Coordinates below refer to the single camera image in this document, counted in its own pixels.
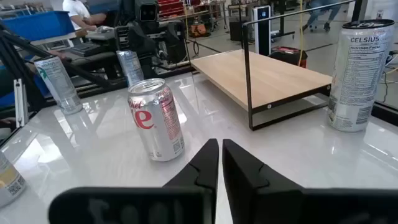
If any person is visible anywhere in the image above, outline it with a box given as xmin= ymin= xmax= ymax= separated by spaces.
xmin=302 ymin=0 xmax=342 ymax=33
xmin=62 ymin=0 xmax=108 ymax=32

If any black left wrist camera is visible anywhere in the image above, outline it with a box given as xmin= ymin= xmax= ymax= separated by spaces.
xmin=134 ymin=0 xmax=160 ymax=23

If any Celsius can with orange swoosh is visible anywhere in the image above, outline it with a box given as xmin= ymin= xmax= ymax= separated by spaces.
xmin=326 ymin=19 xmax=396 ymax=133

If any orange black tool bag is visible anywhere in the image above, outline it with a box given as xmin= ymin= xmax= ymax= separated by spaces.
xmin=188 ymin=22 xmax=208 ymax=37

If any yellow cable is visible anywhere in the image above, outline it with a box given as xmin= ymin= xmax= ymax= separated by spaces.
xmin=297 ymin=0 xmax=305 ymax=67

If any red black toolbox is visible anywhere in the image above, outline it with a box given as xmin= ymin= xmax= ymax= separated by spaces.
xmin=268 ymin=45 xmax=309 ymax=68

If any red storage rack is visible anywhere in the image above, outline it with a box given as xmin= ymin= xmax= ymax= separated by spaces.
xmin=157 ymin=0 xmax=186 ymax=18

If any silver Diet Coke can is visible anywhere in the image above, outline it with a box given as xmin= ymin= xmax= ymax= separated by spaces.
xmin=127 ymin=78 xmax=185 ymax=162

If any silver aluminium extrusion post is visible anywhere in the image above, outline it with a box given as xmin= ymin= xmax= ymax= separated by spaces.
xmin=14 ymin=78 xmax=29 ymax=128

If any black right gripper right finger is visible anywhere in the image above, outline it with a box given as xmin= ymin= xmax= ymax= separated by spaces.
xmin=221 ymin=138 xmax=398 ymax=224

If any blue silver Red Bull can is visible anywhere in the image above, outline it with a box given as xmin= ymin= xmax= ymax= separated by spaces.
xmin=116 ymin=50 xmax=145 ymax=88

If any black keyboard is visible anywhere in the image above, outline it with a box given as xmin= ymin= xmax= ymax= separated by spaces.
xmin=67 ymin=42 xmax=102 ymax=58

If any wooden board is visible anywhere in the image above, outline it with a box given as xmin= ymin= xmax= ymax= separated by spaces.
xmin=190 ymin=0 xmax=364 ymax=131

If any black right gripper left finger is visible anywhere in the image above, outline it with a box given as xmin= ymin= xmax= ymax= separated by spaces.
xmin=48 ymin=138 xmax=220 ymax=224

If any black equipment box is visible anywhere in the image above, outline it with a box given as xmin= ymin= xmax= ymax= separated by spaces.
xmin=229 ymin=15 xmax=255 ymax=42

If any Celsius Tropical Vibe pineapple can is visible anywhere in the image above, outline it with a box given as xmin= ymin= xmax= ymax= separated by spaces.
xmin=0 ymin=151 xmax=28 ymax=208

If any white black tower device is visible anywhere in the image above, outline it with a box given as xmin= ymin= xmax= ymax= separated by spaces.
xmin=252 ymin=5 xmax=272 ymax=57

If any blue plastic bin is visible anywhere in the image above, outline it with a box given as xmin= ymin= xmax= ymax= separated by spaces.
xmin=0 ymin=11 xmax=76 ymax=42

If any white Celsius can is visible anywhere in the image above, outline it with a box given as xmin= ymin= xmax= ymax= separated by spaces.
xmin=33 ymin=55 xmax=84 ymax=116

